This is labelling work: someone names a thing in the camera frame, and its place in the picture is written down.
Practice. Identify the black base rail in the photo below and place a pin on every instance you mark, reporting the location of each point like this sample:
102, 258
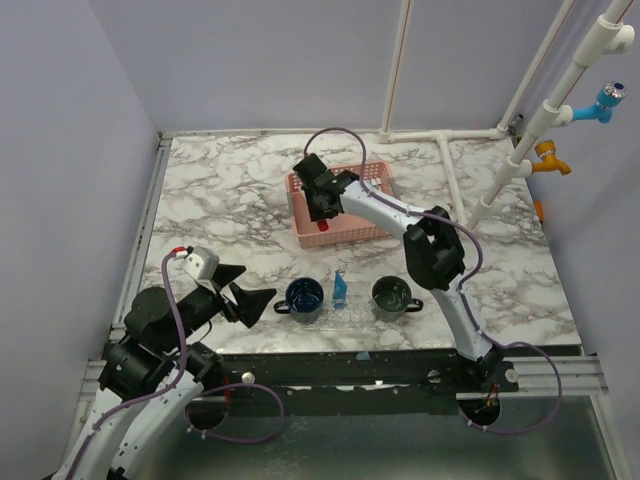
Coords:
356, 383

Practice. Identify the yellow faucet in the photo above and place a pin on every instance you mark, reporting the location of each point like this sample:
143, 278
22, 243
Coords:
546, 151

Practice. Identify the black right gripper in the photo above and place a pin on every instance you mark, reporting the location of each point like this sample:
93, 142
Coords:
315, 214

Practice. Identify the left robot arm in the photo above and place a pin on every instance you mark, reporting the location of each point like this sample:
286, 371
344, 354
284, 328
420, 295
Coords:
153, 373

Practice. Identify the dark green mug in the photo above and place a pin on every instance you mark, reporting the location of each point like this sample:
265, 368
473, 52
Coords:
391, 298

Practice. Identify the white pvc pipe frame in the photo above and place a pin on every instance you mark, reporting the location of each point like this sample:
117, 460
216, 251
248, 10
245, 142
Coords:
607, 35

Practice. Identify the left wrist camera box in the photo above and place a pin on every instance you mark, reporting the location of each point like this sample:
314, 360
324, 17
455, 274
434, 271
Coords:
200, 265

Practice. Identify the blue toothpaste tube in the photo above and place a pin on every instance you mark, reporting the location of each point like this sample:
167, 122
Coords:
340, 289

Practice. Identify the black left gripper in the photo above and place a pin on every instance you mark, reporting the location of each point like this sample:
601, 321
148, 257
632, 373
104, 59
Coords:
251, 303

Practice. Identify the blue faucet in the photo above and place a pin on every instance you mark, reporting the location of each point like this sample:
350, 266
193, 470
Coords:
609, 96

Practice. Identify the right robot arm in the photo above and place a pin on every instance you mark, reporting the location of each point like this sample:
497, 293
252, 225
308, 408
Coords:
433, 253

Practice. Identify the dark blue mug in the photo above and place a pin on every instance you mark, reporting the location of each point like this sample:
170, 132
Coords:
303, 301

